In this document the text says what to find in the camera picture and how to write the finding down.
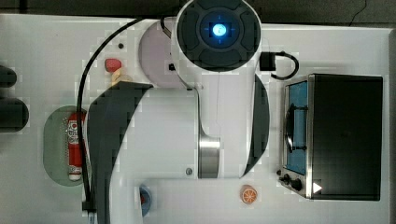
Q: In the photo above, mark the red plush ketchup bottle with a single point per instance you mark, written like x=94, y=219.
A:
x=74, y=154

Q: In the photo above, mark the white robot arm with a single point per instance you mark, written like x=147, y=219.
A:
x=213, y=124

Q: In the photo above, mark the green oval strainer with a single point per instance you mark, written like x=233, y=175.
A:
x=55, y=150

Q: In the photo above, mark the lilac round plate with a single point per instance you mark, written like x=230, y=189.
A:
x=156, y=60

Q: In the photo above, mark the yellow plush ginger root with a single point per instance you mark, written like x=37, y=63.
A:
x=120, y=76

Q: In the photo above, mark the orange slice toy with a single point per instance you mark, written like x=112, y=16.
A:
x=248, y=194

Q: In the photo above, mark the red plush strawberry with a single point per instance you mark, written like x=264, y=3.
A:
x=112, y=65

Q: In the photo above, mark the blue bowl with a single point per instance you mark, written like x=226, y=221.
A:
x=145, y=191

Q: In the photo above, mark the small red tomato toy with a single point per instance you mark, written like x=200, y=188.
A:
x=142, y=199

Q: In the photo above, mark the black toaster oven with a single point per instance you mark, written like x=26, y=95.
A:
x=332, y=137

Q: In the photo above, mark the large black pan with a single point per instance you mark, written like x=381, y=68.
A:
x=14, y=115

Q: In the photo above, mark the black connector with cable loop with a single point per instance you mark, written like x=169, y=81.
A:
x=268, y=63

